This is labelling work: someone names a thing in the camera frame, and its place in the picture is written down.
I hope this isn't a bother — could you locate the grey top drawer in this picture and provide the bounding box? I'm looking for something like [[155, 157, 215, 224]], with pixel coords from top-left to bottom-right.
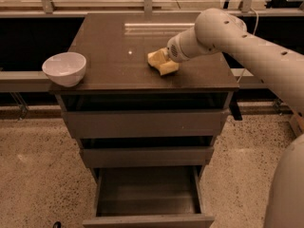
[[63, 110, 229, 139]]

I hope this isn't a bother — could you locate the white cable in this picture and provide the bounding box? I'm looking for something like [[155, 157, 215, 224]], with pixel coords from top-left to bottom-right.
[[236, 8, 259, 84]]

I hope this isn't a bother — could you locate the grey open bottom drawer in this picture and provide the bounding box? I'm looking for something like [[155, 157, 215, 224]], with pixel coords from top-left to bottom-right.
[[83, 166, 214, 228]]

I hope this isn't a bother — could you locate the white ceramic bowl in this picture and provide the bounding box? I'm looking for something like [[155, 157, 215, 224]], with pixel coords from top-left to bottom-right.
[[42, 52, 86, 87]]

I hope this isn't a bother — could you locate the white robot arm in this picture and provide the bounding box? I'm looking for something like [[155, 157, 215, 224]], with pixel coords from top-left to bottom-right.
[[147, 9, 304, 228]]

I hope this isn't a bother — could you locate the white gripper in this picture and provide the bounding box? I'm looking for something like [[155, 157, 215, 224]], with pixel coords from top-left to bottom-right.
[[147, 28, 218, 67]]

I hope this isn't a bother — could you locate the grey middle drawer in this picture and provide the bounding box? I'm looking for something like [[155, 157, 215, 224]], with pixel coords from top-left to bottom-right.
[[80, 146, 214, 168]]

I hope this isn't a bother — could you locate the cardboard box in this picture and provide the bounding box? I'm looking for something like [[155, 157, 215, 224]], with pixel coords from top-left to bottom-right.
[[289, 114, 304, 137]]

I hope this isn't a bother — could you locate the dark grey drawer cabinet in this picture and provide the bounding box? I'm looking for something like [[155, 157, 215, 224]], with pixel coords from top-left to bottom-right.
[[48, 11, 240, 228]]

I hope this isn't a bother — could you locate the yellow wavy sponge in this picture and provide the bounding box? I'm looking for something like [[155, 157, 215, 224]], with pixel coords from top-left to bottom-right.
[[153, 58, 180, 76]]

